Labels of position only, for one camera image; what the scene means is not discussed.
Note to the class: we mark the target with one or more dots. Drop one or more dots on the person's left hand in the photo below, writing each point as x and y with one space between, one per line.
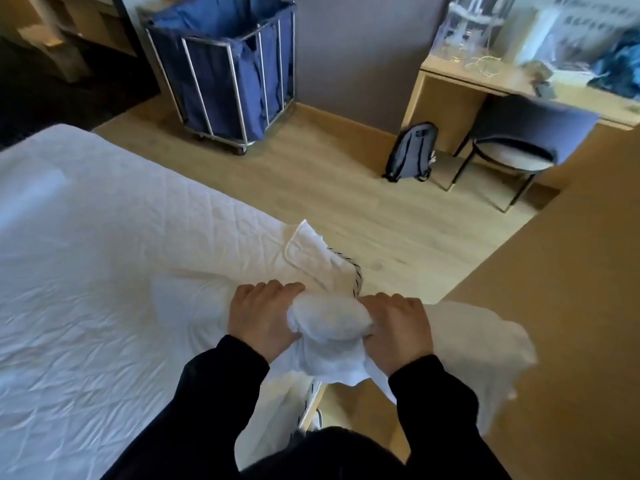
262 319

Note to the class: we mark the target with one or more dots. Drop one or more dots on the person's right hand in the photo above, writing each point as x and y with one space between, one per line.
400 334

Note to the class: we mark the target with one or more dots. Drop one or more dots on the white bed sheet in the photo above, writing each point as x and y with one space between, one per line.
330 319

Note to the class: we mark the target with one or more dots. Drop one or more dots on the chrome metal cart frame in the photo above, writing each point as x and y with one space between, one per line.
232 89

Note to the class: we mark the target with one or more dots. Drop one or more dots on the navy blue fabric laundry bag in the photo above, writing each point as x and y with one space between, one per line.
210 79

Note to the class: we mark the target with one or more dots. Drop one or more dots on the person's left forearm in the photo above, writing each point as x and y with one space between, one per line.
190 424

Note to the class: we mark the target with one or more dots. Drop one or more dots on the person's right forearm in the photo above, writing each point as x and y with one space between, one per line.
445 429

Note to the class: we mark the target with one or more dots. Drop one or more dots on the person's left shoe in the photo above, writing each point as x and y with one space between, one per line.
315 420

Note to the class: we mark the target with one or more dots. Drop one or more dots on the quilted white mattress pad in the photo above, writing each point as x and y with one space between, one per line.
100 269

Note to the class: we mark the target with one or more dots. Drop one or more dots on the light wooden cabinet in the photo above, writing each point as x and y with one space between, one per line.
575 319

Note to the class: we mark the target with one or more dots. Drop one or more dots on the dark grey backpack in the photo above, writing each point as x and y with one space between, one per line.
410 152

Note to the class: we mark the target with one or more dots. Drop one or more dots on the light wooden desk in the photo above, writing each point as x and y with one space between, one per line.
440 104

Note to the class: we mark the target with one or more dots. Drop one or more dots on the black metal chair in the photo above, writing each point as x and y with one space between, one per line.
530 129

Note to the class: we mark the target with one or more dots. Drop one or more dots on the small grey device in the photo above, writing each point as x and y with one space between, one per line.
540 79

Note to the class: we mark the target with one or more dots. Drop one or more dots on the clear acrylic organizer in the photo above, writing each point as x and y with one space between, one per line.
470 24

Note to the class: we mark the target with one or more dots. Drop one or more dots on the white appliance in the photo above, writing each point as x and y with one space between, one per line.
532 37

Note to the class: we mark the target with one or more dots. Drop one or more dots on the open cardboard box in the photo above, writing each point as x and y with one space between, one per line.
60 57

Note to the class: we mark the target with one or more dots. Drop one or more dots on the blue crumpled garment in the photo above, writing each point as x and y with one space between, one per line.
620 64

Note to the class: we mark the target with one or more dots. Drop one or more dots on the large glass window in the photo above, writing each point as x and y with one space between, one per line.
595 17

